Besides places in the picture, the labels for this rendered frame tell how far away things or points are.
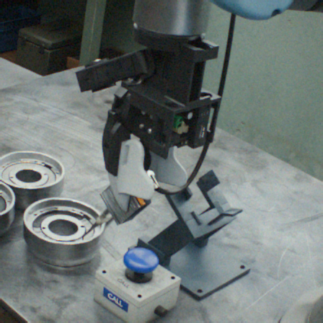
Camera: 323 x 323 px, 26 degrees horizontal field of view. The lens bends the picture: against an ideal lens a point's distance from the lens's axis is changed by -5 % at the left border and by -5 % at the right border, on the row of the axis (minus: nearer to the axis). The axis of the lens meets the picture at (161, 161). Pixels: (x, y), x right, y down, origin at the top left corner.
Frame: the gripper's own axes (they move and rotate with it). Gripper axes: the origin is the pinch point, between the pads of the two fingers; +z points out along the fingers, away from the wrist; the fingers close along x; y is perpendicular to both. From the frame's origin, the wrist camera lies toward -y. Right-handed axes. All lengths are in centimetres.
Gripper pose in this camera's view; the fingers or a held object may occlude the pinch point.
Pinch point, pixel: (130, 193)
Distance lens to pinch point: 80.8
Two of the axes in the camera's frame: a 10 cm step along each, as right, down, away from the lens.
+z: -1.4, 8.7, 4.7
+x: 7.0, -2.5, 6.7
